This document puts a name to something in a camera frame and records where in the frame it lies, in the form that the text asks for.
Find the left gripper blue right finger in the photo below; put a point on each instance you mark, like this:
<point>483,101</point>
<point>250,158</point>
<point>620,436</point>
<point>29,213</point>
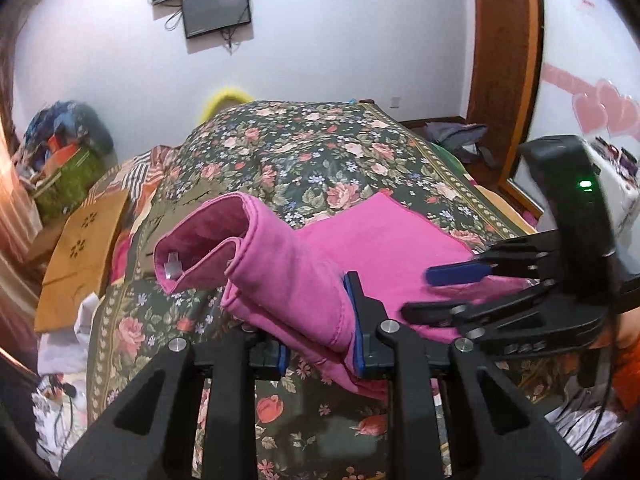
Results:
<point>372,358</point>

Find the orange pink curtain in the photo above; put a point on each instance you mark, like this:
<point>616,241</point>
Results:
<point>20,223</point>

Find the orange sleeve forearm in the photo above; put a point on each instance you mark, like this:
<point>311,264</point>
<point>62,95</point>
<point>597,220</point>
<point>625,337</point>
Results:
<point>626,381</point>

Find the brown wooden door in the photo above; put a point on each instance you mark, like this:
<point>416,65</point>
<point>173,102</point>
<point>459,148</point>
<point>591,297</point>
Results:
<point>505,75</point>

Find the pile of blue clothes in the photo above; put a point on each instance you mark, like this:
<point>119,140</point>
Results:
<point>73,120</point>

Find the small black wall monitor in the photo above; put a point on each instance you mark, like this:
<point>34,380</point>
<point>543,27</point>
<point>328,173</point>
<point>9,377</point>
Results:
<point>200,17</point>

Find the white wall socket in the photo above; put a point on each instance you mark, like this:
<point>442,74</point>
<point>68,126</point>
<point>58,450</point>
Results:
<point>395,102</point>

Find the wooden lap desk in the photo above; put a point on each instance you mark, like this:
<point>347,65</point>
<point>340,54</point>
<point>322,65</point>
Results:
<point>81,261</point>

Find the olive green pants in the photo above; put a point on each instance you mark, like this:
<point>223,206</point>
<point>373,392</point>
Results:
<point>166,214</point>

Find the floral bed cover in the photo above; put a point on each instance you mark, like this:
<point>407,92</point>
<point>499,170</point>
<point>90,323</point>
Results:
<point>307,162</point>

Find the pink pants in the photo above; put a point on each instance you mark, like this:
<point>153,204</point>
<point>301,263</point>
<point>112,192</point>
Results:
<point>291,283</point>

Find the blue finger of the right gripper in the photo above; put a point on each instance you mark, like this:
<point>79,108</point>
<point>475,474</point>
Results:
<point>475,270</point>
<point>440,312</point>

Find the yellow foam bed rail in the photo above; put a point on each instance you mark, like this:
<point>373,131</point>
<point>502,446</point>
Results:
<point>224,98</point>

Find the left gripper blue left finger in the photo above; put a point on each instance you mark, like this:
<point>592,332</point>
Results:
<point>269,359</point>

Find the grey backpack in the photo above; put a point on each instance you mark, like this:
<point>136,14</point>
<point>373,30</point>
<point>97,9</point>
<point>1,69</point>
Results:
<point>462,140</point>

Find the striped colourful blanket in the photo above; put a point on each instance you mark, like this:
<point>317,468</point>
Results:
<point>139,176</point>

